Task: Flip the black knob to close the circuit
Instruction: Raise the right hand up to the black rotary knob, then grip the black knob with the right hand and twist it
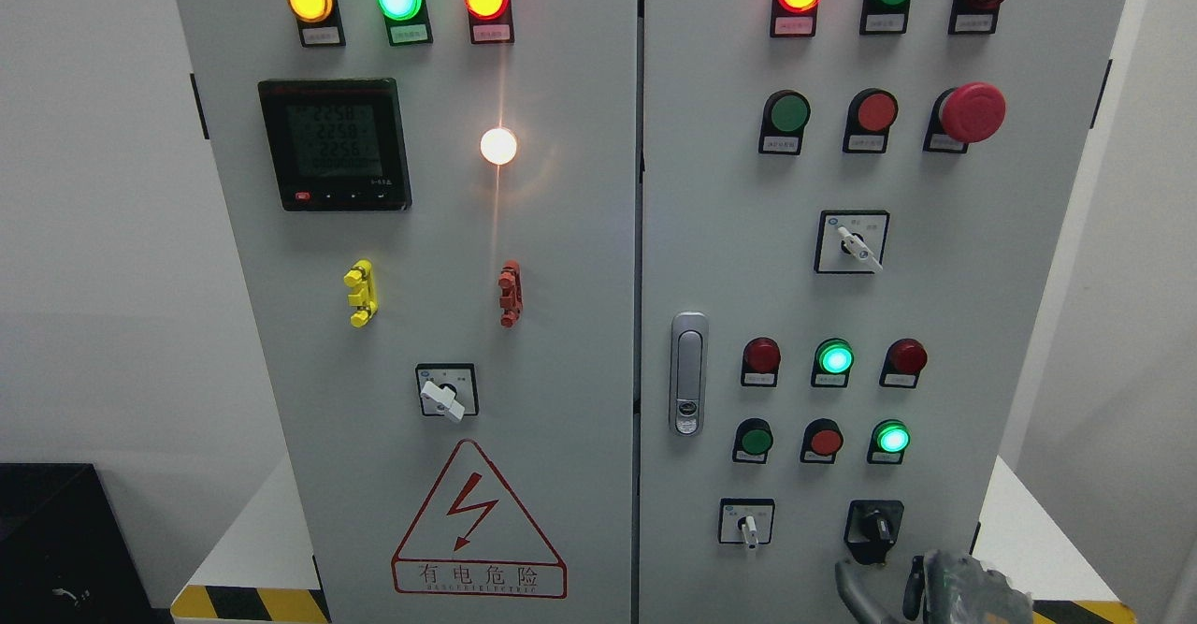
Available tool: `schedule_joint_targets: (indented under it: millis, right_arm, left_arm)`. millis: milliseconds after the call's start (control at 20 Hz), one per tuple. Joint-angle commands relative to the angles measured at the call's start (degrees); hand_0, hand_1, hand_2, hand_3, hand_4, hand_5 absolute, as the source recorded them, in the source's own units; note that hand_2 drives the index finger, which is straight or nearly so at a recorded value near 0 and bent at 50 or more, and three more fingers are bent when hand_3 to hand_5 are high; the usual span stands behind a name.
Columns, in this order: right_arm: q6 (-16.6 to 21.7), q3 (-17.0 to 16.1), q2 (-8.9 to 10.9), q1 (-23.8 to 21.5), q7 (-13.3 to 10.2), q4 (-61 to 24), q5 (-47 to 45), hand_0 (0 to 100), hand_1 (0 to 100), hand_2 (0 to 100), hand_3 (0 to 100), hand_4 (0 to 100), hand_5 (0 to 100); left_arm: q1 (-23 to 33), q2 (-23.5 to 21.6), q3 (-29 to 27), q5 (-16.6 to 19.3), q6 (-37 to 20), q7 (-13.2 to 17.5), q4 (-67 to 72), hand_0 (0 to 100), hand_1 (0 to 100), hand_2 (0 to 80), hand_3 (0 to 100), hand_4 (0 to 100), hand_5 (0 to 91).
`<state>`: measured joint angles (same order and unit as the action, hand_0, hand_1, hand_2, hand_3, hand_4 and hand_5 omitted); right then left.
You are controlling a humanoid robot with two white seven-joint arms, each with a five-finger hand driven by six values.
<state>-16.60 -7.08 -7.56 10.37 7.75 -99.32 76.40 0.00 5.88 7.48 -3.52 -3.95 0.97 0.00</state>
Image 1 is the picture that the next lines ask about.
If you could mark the black knob selector switch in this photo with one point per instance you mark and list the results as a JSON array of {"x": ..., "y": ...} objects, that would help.
[{"x": 871, "y": 530}]

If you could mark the red terminal clip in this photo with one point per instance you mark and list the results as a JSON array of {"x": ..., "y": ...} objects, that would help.
[{"x": 511, "y": 295}]

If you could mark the silver cabinet door latch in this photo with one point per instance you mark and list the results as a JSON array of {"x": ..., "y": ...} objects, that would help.
[{"x": 688, "y": 348}]

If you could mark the white glowing lamp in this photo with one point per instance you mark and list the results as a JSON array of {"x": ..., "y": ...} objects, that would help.
[{"x": 498, "y": 146}]

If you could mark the dark red indicator light left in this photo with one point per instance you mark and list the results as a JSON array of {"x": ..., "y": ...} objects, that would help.
[{"x": 761, "y": 363}]

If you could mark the grey left cabinet door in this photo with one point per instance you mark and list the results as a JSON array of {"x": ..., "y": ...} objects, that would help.
[{"x": 554, "y": 391}]

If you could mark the grey cabinet door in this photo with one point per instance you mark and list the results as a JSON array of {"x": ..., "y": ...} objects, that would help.
[
  {"x": 732, "y": 233},
  {"x": 554, "y": 391}
]

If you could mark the green push button lower left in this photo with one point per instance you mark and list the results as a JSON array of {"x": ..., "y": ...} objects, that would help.
[{"x": 753, "y": 441}]

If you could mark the yellow terminal clip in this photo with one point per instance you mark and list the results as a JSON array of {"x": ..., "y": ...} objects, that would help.
[{"x": 360, "y": 282}]

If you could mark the green lit indicator light middle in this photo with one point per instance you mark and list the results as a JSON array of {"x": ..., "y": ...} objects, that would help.
[{"x": 832, "y": 363}]

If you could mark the green lit indicator light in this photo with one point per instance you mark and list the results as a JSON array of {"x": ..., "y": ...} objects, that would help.
[
  {"x": 832, "y": 363},
  {"x": 407, "y": 22}
]

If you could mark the green push button second row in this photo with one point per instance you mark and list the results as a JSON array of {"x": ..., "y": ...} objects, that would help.
[{"x": 784, "y": 117}]

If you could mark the red push button lower middle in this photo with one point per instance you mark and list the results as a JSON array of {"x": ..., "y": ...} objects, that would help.
[{"x": 821, "y": 442}]

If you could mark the red electric hazard warning sticker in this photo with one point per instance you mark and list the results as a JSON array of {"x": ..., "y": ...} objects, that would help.
[{"x": 472, "y": 537}]

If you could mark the grey right cabinet door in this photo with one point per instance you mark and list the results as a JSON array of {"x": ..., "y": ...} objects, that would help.
[{"x": 732, "y": 233}]

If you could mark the black digital power meter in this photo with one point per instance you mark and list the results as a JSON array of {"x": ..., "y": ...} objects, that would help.
[{"x": 337, "y": 145}]

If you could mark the red ringed indicator light left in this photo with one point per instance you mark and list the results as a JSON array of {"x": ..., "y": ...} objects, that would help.
[{"x": 490, "y": 21}]

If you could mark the red ringed indicator light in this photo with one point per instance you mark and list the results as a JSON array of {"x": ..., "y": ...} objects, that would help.
[
  {"x": 794, "y": 18},
  {"x": 490, "y": 21}
]

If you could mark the red push button second row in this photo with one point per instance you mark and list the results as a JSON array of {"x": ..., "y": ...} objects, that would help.
[{"x": 868, "y": 120}]

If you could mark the green illuminated button lower right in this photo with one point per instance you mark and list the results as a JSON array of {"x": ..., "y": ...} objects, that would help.
[{"x": 889, "y": 442}]

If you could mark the green lit indicator light top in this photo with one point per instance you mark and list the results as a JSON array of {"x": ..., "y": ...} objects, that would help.
[{"x": 407, "y": 22}]

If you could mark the red ringed indicator light right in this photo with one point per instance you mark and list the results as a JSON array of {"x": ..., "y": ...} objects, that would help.
[{"x": 794, "y": 18}]

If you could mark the yellow indicator light top left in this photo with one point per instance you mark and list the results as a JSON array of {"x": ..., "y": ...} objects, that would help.
[{"x": 318, "y": 22}]

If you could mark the red emergency stop mushroom button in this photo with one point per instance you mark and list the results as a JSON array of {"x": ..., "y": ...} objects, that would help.
[{"x": 964, "y": 115}]

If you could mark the white platform with hazard stripes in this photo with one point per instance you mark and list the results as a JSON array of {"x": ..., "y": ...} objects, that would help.
[{"x": 262, "y": 570}]

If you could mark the black box lower left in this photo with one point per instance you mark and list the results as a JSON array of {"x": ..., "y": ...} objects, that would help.
[{"x": 63, "y": 557}]

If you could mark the white handle selector switch left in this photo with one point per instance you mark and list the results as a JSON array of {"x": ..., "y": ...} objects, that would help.
[{"x": 447, "y": 390}]

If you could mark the white lever selector switch upper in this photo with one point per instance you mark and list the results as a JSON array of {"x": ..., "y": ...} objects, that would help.
[{"x": 851, "y": 241}]

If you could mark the white lever selector switch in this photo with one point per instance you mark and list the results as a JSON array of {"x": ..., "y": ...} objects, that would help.
[
  {"x": 851, "y": 241},
  {"x": 745, "y": 525}
]

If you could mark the white lever selector switch lower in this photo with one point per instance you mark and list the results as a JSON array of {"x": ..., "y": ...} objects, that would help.
[{"x": 745, "y": 525}]

